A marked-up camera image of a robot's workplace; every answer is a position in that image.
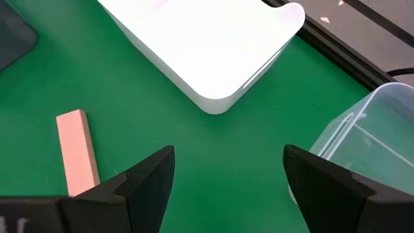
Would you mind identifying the black metal table frame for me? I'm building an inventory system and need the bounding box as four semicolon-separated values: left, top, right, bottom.
261;0;397;93

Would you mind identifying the dark smoked plastic bin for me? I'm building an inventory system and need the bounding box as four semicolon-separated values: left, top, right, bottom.
0;0;38;73

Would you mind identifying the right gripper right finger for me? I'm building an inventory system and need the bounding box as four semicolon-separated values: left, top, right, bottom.
282;144;414;233

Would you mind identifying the clear plastic bin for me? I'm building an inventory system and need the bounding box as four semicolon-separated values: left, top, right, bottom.
287;82;414;208

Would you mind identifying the green table mat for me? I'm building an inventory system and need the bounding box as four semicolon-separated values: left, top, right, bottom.
0;0;373;233

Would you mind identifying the black coiled cable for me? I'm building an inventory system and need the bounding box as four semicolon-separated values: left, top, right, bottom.
386;67;414;78

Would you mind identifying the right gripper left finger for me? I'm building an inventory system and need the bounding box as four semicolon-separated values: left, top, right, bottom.
59;145;176;233

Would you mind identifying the long peach wooden block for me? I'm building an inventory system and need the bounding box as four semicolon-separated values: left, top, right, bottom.
55;109;102;197

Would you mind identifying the white plastic bin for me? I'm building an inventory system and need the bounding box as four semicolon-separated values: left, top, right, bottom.
96;0;307;116

